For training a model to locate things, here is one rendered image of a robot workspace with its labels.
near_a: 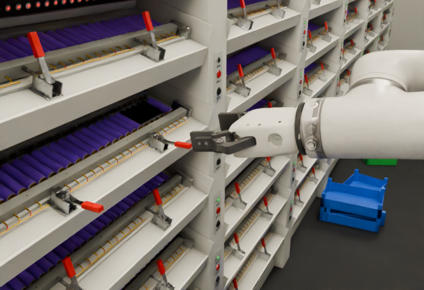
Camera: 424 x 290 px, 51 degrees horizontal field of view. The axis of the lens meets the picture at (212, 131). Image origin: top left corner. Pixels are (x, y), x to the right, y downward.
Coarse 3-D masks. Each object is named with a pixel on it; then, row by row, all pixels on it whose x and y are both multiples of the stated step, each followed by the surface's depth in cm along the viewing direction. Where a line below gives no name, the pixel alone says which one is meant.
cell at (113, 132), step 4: (96, 124) 91; (100, 124) 90; (104, 124) 91; (100, 128) 90; (104, 128) 90; (108, 128) 90; (108, 132) 90; (112, 132) 89; (116, 132) 89; (116, 136) 89; (120, 136) 89
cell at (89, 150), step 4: (68, 136) 84; (72, 136) 84; (68, 140) 84; (72, 140) 84; (76, 140) 84; (80, 140) 84; (76, 144) 83; (80, 144) 83; (84, 144) 83; (84, 148) 83; (88, 148) 82; (92, 148) 83; (88, 152) 82; (92, 152) 83
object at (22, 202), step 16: (176, 112) 103; (144, 128) 93; (160, 128) 97; (176, 128) 100; (112, 144) 85; (128, 144) 87; (96, 160) 79; (64, 176) 73; (80, 176) 77; (96, 176) 78; (32, 192) 68; (48, 192) 70; (0, 208) 64; (16, 208) 65; (16, 224) 64
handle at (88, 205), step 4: (64, 196) 69; (68, 196) 69; (68, 200) 69; (72, 200) 69; (76, 200) 69; (80, 200) 69; (76, 204) 68; (80, 204) 68; (84, 204) 67; (88, 204) 67; (92, 204) 67; (96, 204) 67; (84, 208) 67; (88, 208) 67; (92, 208) 66; (96, 208) 66; (100, 208) 66
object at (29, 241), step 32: (160, 96) 110; (192, 128) 103; (128, 160) 86; (160, 160) 90; (96, 192) 76; (128, 192) 84; (32, 224) 66; (64, 224) 68; (0, 256) 60; (32, 256) 64
